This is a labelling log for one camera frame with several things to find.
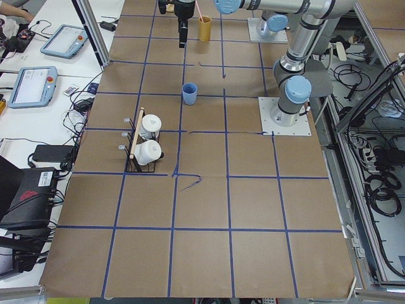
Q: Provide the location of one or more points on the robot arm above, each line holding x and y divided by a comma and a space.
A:
273, 22
295, 89

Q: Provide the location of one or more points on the white mug near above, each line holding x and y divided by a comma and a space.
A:
147, 152

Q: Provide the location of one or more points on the teach pendant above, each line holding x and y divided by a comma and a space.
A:
65, 42
34, 87

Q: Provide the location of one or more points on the teach pendant far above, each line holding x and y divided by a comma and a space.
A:
65, 42

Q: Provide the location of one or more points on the light blue plastic cup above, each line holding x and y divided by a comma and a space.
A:
189, 93

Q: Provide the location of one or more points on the pink chopstick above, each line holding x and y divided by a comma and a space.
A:
199, 11

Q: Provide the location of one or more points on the grey office chair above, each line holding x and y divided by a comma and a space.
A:
317, 74

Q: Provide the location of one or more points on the white mug far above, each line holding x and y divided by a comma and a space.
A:
150, 127

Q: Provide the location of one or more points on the black computer box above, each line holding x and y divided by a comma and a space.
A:
26, 199

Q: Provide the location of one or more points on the black wire mug rack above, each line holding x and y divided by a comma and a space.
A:
133, 137

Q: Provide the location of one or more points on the teach pendant near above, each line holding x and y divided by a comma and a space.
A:
34, 87

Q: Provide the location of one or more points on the bamboo cylinder holder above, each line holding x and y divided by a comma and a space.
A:
204, 28

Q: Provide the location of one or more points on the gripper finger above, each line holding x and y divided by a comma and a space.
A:
183, 32

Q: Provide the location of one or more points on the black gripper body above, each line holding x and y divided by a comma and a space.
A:
185, 10

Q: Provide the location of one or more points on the aluminium frame post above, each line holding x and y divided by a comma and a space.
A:
91, 27

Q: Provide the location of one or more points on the small remote control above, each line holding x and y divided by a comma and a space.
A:
70, 90

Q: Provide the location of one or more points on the black power adapter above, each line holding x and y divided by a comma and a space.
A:
52, 153

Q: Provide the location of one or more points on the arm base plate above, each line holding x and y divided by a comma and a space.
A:
260, 33
274, 122

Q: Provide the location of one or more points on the white mug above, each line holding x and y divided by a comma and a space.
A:
147, 152
150, 127

